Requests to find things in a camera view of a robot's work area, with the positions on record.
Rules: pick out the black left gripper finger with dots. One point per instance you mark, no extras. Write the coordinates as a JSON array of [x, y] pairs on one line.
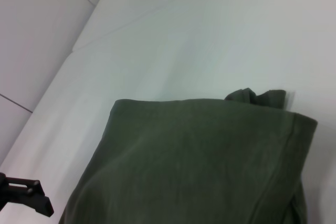
[[25, 183], [31, 203]]

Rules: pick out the dark green FREE t-shirt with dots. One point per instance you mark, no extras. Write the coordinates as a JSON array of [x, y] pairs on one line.
[[197, 161]]

